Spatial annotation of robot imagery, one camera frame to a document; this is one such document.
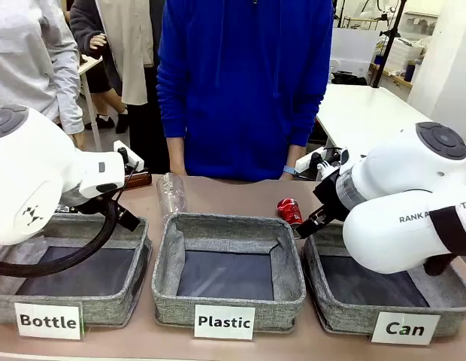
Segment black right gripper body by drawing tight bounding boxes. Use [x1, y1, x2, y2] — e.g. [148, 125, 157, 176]
[313, 170, 351, 223]

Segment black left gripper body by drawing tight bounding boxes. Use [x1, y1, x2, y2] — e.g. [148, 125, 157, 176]
[62, 190, 123, 219]

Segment crushed red soda can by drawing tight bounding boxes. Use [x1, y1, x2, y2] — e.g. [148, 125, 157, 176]
[277, 198, 304, 226]

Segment large clear plastic bottle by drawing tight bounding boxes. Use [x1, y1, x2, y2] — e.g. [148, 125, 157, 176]
[156, 171, 189, 227]

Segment person's left forearm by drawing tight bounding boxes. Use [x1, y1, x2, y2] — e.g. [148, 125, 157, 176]
[286, 144, 306, 170]

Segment person's right forearm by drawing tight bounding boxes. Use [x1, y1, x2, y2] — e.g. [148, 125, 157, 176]
[167, 135, 188, 177]

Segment grey fabric basket labelled Can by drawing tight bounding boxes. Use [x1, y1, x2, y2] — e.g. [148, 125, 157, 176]
[301, 222, 466, 338]

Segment grey fabric basket labelled Plastic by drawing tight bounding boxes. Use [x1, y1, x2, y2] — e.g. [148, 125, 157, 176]
[150, 212, 307, 334]

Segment grey fabric basket labelled Bottle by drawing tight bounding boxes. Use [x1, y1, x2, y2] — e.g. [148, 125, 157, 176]
[0, 212, 153, 326]

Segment white Can label sign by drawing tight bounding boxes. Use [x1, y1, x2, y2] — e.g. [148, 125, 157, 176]
[371, 311, 442, 346]

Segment beige coat bystander hand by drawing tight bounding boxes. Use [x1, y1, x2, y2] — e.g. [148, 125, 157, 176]
[89, 32, 108, 52]

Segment black shoe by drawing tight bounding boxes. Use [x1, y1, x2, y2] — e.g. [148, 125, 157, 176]
[115, 110, 130, 135]
[84, 114, 116, 131]

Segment large white table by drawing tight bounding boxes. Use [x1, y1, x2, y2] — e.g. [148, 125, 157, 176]
[315, 83, 434, 152]

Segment black bag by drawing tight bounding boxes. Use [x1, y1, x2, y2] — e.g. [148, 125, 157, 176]
[330, 71, 369, 86]

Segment white Bottle label sign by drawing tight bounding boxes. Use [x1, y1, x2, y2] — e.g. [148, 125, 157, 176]
[14, 302, 83, 341]

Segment white Plastic label sign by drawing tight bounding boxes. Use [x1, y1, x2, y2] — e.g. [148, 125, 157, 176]
[194, 304, 256, 341]

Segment small white desk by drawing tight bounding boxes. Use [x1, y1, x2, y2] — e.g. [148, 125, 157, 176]
[77, 55, 104, 152]

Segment person's blue hoodie torso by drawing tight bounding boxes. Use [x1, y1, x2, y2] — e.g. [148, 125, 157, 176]
[156, 0, 334, 182]

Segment white partition board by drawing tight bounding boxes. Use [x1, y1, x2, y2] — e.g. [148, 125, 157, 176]
[329, 26, 381, 76]

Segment bystander in beige coat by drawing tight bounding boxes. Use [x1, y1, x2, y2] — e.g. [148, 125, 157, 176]
[69, 0, 171, 174]

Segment stacked clear storage boxes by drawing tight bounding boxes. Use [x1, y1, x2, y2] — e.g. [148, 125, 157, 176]
[386, 37, 425, 74]

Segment black tripod pole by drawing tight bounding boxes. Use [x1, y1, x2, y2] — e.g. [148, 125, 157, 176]
[370, 0, 409, 89]

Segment bystander in grey shirt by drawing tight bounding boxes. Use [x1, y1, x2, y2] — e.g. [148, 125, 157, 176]
[0, 0, 86, 137]

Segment clear storage bin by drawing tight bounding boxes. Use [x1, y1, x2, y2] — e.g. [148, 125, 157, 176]
[401, 11, 439, 37]

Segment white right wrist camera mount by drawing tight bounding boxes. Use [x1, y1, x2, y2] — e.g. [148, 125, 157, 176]
[295, 146, 350, 180]

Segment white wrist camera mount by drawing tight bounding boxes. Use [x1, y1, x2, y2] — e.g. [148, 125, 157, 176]
[295, 146, 350, 180]
[113, 140, 145, 171]

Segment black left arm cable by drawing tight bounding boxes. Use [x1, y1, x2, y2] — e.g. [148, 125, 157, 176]
[0, 160, 141, 279]

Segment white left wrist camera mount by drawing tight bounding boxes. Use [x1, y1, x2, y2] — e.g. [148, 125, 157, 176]
[113, 140, 145, 171]

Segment black right arm cable strap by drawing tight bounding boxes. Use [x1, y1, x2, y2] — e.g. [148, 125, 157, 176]
[423, 205, 466, 278]

